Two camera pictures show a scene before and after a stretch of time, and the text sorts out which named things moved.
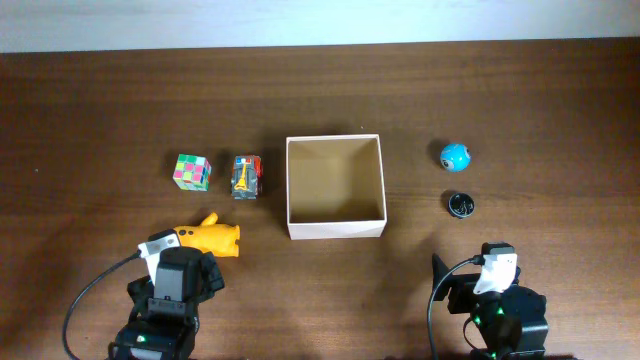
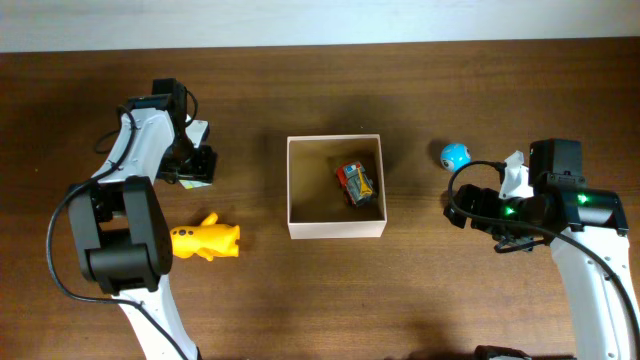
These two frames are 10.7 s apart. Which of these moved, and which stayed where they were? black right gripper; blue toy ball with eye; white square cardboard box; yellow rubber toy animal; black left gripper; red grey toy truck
Moved: black left gripper; black right gripper; red grey toy truck
Stayed: blue toy ball with eye; yellow rubber toy animal; white square cardboard box
